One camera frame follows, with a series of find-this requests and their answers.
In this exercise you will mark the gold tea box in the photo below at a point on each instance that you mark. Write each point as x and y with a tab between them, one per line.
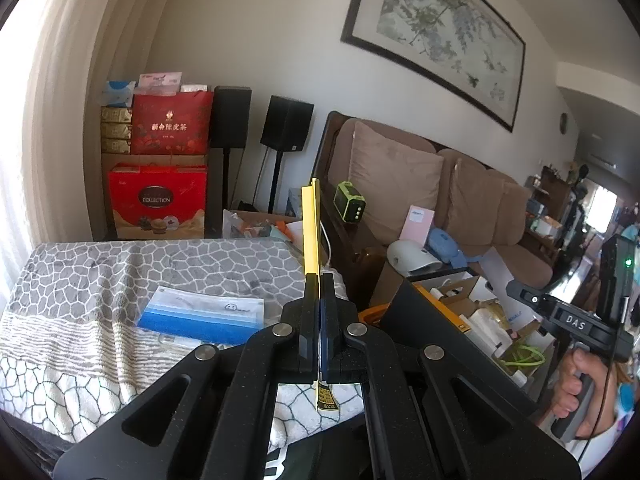
117	130
117	114
117	146

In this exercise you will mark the narrow brown cushion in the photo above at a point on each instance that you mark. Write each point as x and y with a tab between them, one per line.
515	210

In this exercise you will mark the framed bamboo painting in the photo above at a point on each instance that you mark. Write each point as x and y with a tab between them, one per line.
435	25

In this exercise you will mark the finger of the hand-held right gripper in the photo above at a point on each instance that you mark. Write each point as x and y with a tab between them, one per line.
532	300

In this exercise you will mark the red gift box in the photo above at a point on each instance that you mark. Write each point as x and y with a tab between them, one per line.
155	200

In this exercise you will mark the black speaker stand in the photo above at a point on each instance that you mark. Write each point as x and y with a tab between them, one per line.
275	180
227	180

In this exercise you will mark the orange plastic crate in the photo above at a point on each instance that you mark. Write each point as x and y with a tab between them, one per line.
372	315

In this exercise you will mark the large cardboard box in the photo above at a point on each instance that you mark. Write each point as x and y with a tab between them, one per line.
425	320

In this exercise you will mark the red gift bag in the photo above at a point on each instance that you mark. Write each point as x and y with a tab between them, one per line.
170	125

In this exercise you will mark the large brown cushion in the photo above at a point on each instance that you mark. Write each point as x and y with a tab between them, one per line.
395	180

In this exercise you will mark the black speaker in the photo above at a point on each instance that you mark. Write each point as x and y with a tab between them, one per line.
231	117
287	122

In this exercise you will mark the orange box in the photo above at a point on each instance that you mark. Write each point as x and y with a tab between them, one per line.
445	310

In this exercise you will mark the brown sofa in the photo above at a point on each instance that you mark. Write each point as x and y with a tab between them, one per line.
500	255

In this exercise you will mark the cardboard box of clutter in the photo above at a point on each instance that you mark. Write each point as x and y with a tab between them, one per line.
260	217

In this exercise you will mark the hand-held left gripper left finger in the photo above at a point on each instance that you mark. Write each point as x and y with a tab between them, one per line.
307	330

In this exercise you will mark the person's right hand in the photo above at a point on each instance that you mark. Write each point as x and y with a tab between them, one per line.
567	390

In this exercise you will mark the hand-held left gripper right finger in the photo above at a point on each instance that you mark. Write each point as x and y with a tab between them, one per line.
327	330

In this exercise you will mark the green portable radio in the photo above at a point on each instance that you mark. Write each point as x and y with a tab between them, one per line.
350	205

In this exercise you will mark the beige curtain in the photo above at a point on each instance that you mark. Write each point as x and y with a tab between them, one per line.
60	110

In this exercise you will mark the blue face mask pack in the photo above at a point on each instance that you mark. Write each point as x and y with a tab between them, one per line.
200	310

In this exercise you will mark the blue tissue pack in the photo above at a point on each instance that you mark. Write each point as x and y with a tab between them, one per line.
119	94

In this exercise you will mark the medium brown cushion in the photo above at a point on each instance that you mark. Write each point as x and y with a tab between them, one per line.
475	200

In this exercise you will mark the wall clock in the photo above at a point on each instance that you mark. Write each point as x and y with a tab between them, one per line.
563	123

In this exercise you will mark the pink flat box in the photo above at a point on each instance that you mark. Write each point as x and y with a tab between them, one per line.
415	227

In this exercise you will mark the person's right forearm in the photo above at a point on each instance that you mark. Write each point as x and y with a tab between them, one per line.
610	425

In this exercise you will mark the wooden shelf cabinet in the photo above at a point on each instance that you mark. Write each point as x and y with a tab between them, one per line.
555	185

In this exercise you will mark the pink printed box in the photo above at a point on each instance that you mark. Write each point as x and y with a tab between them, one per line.
160	82

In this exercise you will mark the white dome lamp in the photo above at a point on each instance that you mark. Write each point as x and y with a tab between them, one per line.
410	255

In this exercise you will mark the patterned grey blanket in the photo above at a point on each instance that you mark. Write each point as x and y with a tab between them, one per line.
100	270

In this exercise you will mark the yellow packet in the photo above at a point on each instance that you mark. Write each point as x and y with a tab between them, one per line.
312	230

